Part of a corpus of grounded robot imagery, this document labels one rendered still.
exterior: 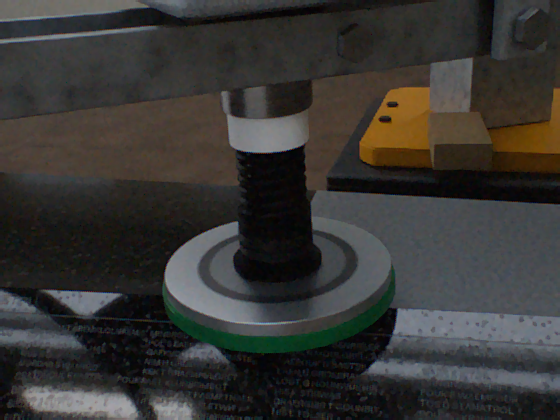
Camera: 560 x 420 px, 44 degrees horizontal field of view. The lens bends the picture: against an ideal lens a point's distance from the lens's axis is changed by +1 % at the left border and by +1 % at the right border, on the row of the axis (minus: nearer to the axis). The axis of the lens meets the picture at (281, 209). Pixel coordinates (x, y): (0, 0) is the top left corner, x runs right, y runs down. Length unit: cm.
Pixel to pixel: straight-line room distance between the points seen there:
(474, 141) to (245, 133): 75
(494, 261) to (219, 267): 30
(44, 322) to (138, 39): 39
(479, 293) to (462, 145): 57
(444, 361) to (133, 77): 39
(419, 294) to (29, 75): 42
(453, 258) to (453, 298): 8
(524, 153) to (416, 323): 74
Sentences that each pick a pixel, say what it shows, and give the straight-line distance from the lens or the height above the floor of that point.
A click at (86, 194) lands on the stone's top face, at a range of 104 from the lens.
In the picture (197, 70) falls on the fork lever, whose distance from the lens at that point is 51.
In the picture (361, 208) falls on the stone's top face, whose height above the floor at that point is 87.
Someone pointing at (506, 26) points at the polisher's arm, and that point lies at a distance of 61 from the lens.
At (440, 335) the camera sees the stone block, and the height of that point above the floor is 85.
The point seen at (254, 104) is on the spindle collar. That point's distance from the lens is 56.
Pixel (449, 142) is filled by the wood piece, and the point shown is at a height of 83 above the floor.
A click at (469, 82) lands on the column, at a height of 88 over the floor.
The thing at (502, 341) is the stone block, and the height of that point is 85.
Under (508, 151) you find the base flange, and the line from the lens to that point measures 138.
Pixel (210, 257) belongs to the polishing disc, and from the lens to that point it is 68.
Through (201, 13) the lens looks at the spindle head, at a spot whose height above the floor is 117.
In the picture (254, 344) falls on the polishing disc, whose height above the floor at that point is 90.
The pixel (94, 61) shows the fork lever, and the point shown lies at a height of 114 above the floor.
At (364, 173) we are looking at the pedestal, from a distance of 137.
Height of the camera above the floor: 123
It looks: 24 degrees down
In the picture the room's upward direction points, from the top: 4 degrees counter-clockwise
